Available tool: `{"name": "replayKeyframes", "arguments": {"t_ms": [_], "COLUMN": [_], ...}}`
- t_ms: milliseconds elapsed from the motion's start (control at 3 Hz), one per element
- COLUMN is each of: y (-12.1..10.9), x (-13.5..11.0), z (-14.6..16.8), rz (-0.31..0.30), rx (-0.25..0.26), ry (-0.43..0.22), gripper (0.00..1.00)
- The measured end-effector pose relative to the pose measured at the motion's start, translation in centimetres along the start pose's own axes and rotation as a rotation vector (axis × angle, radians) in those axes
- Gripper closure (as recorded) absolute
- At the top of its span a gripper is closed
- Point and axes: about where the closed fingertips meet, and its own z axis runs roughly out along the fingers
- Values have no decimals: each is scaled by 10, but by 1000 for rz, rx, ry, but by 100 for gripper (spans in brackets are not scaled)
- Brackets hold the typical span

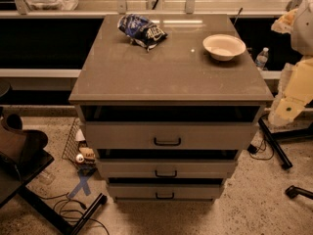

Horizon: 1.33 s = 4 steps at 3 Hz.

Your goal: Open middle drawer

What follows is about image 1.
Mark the grey drawer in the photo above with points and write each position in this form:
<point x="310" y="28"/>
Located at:
<point x="200" y="136"/>
<point x="121" y="192"/>
<point x="165" y="168"/>

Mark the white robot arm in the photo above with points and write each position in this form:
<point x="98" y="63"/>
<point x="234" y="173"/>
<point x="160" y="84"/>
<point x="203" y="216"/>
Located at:
<point x="299" y="24"/>

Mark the grey drawer cabinet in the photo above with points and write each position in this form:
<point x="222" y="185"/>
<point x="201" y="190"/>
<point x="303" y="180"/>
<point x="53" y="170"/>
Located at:
<point x="177" y="82"/>

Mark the grey top drawer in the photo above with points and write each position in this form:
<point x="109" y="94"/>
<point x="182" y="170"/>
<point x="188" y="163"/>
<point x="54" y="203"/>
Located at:
<point x="200" y="136"/>

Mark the grey bottom drawer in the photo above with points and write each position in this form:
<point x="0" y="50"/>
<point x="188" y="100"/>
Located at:
<point x="121" y="192"/>

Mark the clear water bottle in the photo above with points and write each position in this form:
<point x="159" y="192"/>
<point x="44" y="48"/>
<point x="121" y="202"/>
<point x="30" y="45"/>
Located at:
<point x="262" y="58"/>

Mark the white paper bowl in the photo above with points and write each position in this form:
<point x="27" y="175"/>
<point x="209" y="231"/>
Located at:
<point x="223" y="47"/>

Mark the black caster leg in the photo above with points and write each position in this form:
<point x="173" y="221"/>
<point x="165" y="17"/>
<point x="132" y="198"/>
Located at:
<point x="294" y="191"/>

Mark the blue chip bag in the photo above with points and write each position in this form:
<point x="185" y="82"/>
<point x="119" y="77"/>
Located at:
<point x="141" y="30"/>

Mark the blue tape cross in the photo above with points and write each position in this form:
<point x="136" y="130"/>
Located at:
<point x="82" y="185"/>

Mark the wire mesh basket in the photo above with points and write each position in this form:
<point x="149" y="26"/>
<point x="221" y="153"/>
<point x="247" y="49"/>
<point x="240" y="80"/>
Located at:
<point x="71" y="149"/>

